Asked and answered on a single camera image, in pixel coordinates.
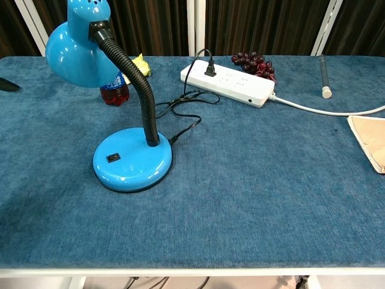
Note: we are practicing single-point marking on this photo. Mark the white frame post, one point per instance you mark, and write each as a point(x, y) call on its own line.
point(196, 27)
point(326, 27)
point(31, 24)

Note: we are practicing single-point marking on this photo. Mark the blue gooseneck desk lamp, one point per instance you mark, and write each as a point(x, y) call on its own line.
point(132, 168)

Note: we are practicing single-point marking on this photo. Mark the glass test tube white cap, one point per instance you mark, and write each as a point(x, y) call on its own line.
point(325, 78)

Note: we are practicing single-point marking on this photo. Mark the red drink plastic bottle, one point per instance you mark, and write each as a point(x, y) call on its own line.
point(115, 94)

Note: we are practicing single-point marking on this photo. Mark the white power strip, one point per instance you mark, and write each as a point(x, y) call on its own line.
point(228, 85)

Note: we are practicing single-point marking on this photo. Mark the dark pleated curtain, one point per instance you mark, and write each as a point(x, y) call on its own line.
point(270, 24)

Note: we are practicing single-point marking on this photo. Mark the blue textured table cloth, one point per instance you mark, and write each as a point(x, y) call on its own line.
point(240, 180)

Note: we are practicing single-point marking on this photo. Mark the dark red grape bunch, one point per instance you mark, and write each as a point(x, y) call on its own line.
point(255, 64)

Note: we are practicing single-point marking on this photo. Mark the beige cloth pad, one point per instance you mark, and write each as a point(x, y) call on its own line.
point(370, 141)

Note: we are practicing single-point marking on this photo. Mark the yellow green snack packet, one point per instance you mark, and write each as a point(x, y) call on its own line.
point(143, 64)

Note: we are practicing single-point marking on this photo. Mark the black object at table edge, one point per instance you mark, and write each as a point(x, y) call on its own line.
point(9, 85)

